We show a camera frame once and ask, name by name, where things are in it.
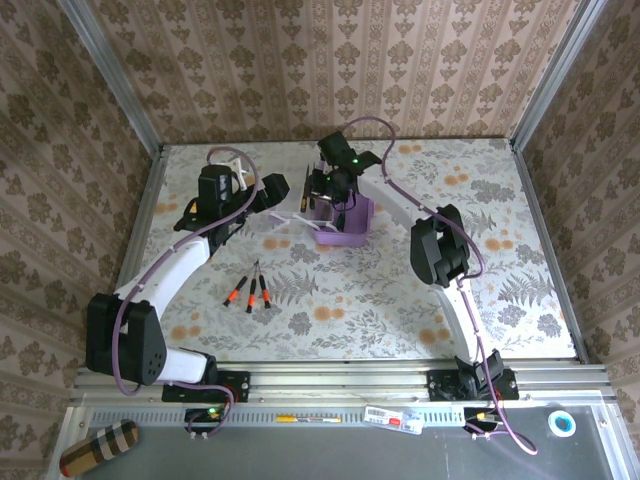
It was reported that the purple clear plastic toolbox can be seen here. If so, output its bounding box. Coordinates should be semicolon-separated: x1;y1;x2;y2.
249;192;377;250

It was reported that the black controller board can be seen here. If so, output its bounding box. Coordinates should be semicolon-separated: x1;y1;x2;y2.
463;407;504;435
184;407;227;435

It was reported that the yellow silver pen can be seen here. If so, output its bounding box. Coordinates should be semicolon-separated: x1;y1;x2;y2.
275;413;344;425

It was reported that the barcode label packet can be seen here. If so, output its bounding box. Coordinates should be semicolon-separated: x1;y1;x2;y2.
363;404;425;435

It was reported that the grey metal panel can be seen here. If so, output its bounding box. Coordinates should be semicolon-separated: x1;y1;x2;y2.
47;404;639;480

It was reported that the plaid cylindrical cushion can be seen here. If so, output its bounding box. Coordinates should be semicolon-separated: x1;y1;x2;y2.
58;419;141;479

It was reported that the white tape roll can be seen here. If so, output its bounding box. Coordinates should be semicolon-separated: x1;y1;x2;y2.
547;409;578;439

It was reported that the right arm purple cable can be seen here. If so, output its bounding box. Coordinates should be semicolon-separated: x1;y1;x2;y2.
342;116;540;457

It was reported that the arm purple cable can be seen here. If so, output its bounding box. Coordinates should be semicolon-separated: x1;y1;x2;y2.
342;116;540;457
110;146;261;442

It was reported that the aluminium table side rail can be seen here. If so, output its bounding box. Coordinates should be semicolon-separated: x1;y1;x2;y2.
94;144;169;369
509;139;592;365

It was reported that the aluminium frame post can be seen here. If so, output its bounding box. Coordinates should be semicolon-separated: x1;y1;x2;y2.
509;0;609;151
58;0;166;157

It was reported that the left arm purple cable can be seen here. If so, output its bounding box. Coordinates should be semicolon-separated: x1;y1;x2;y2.
110;146;261;442

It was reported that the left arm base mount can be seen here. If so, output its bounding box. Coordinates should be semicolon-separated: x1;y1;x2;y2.
161;369;252;404

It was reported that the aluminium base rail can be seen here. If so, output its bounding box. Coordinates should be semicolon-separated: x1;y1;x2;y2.
69;363;614;407

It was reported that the slotted grey cable duct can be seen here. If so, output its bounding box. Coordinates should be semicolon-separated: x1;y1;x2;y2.
87;405;469;427

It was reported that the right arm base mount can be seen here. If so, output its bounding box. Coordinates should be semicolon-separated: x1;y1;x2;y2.
427;368;521;403

